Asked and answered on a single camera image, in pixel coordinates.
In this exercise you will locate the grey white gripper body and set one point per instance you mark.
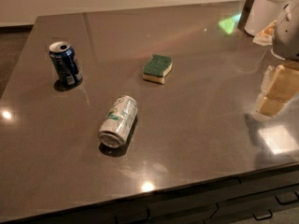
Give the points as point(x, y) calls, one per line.
point(287, 36)

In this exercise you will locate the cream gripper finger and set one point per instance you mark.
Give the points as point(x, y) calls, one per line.
point(268, 107)
point(285, 82)

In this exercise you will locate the white green 7up can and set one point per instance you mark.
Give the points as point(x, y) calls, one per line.
point(119, 121)

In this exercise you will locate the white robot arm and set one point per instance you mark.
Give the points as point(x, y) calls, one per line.
point(275, 23)

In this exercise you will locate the blue soda can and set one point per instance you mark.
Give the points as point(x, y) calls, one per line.
point(66, 65)

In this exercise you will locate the green yellow sponge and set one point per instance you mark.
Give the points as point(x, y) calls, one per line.
point(157, 68)

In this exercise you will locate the black drawer handle right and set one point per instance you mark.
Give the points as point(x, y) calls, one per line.
point(288, 198)

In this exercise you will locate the black drawer handle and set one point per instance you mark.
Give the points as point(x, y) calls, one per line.
point(262, 215)
point(133, 216)
point(288, 198)

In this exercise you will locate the black drawer handle lower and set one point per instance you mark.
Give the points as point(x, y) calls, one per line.
point(262, 215)

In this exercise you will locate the black drawer handle left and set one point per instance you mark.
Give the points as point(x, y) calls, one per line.
point(133, 216)

